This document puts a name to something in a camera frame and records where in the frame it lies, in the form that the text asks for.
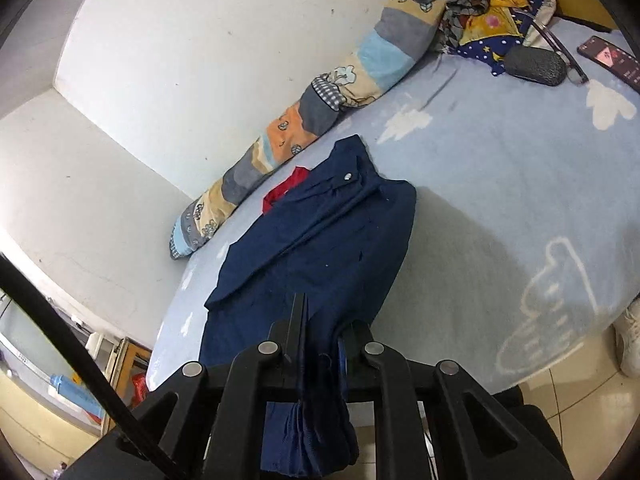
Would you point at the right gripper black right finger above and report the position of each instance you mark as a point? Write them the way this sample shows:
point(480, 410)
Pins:
point(438, 422)

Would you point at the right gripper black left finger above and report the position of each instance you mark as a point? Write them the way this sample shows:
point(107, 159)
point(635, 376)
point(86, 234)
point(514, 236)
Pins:
point(203, 422)

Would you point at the navy work jacket red collar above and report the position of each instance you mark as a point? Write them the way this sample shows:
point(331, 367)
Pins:
point(339, 239)

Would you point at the red plastic bag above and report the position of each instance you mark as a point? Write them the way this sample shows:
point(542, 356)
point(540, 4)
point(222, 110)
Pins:
point(141, 390)

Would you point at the wooden side furniture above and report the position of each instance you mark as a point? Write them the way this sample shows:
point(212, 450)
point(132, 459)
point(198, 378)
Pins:
point(127, 359)

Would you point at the white shoe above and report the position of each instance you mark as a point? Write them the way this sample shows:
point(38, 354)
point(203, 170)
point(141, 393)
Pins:
point(627, 339)

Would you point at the light blue cloud bed sheet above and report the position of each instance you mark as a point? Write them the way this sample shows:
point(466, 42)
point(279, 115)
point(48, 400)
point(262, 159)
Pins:
point(526, 234)

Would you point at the black glasses case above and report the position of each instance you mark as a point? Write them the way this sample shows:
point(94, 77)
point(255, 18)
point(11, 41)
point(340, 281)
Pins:
point(535, 65)

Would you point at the smartphone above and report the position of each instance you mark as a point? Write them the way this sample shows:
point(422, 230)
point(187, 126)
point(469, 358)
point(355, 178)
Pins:
point(615, 60)

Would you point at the long patchwork bolster pillow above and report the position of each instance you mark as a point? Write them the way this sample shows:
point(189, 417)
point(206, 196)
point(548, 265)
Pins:
point(399, 39)

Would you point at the navy yellow star pillow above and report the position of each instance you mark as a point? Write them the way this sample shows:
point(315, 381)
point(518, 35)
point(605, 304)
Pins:
point(506, 24)

